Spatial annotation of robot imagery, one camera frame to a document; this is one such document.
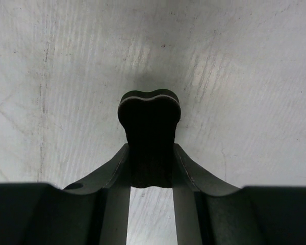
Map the black felt whiteboard eraser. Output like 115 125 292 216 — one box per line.
117 89 181 188

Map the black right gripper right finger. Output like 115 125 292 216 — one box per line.
172 144 306 244

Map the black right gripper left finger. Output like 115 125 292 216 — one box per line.
0 145 130 244

